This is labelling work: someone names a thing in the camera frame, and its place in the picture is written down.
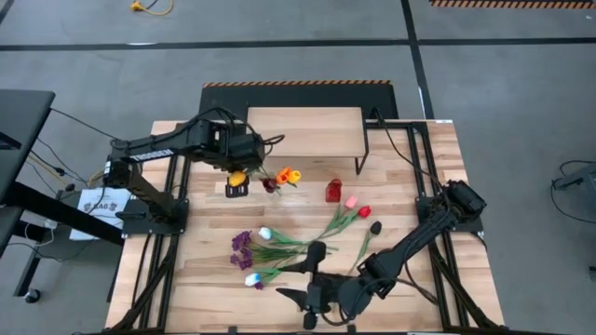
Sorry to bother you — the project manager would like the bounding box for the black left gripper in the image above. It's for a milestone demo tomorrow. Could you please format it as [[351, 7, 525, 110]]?
[[225, 133, 266, 199]]

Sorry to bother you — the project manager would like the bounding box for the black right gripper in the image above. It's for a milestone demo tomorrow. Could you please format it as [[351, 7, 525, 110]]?
[[276, 240, 355, 329]]

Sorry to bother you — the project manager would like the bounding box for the yellow tulip with orange tip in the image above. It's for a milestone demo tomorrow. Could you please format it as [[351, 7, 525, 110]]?
[[227, 169, 249, 189]]

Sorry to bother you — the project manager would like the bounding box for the clear glass vase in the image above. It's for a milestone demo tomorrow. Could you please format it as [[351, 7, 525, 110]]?
[[261, 175, 284, 199]]

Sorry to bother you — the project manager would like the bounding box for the purple flower bunch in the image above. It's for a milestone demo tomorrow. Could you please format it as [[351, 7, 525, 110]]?
[[229, 230, 311, 272]]

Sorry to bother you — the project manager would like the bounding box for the black tulip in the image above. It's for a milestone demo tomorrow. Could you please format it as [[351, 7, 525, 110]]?
[[346, 221, 383, 276]]

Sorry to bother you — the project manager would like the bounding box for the pink tulip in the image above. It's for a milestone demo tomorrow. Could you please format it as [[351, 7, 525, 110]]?
[[323, 194, 359, 236]]

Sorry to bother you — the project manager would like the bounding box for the red glass vase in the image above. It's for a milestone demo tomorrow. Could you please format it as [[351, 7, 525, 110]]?
[[324, 178, 344, 204]]

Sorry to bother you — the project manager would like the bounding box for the black hazard striped floor mat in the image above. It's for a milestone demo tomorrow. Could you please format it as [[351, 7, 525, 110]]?
[[198, 79, 400, 120]]

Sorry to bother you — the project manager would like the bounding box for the white printed paper sheet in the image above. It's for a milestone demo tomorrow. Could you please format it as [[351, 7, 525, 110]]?
[[69, 187, 132, 242]]

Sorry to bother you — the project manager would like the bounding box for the black desk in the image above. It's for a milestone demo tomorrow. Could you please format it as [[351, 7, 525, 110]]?
[[0, 87, 125, 304]]

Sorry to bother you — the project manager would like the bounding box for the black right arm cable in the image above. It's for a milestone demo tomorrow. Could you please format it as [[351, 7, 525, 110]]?
[[370, 107, 449, 192]]

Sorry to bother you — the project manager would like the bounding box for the black aluminium rig frame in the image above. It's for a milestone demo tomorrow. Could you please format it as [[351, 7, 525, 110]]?
[[106, 118, 508, 334]]

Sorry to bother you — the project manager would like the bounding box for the yellow extension cord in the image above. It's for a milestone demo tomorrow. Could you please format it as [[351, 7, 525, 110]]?
[[129, 0, 174, 17]]

